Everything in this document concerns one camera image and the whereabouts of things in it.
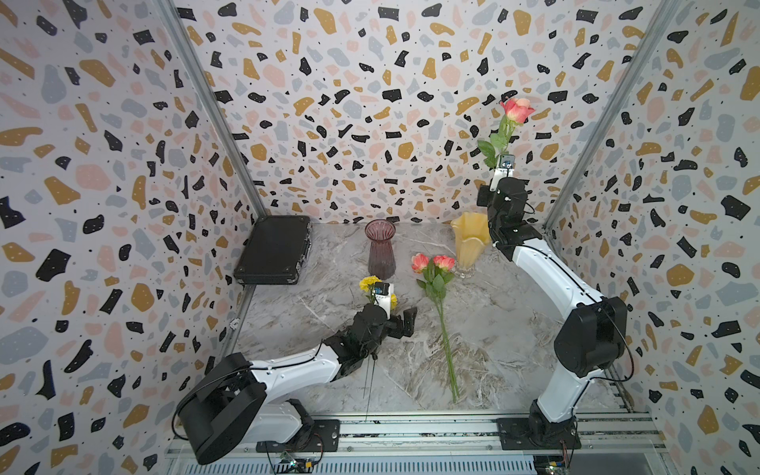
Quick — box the single pink rose stem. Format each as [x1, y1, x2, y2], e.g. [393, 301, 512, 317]
[478, 98, 534, 169]

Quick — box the double pink rose stem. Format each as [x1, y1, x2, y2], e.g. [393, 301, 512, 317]
[412, 253, 459, 403]

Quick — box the yellow carnation stem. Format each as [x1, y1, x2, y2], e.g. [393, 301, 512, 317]
[366, 293, 404, 384]
[359, 275, 383, 401]

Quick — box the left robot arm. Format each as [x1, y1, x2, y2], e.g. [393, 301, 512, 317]
[175, 304, 418, 465]

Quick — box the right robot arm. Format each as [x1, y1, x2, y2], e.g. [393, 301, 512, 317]
[477, 176, 633, 429]

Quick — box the yellow ruffled glass vase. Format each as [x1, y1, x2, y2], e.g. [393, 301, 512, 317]
[450, 212, 492, 278]

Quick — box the purple ribbed glass vase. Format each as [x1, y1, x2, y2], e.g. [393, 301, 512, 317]
[365, 219, 396, 280]

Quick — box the black hard case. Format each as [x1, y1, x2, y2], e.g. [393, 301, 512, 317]
[234, 216, 311, 286]

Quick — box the right corner aluminium profile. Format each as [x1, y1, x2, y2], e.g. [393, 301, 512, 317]
[543, 0, 680, 232]

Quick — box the corner aluminium profile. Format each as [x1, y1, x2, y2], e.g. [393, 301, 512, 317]
[543, 0, 680, 232]
[154, 0, 266, 221]

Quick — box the left corner aluminium profile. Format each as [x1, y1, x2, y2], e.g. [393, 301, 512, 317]
[154, 0, 266, 221]

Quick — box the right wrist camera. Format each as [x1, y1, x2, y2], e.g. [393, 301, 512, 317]
[490, 154, 516, 192]

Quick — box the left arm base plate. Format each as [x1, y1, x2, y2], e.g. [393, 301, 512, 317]
[255, 419, 340, 453]

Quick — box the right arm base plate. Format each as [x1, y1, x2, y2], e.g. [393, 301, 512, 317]
[496, 418, 582, 451]

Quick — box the aluminium front rail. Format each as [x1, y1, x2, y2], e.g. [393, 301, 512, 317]
[313, 412, 666, 456]

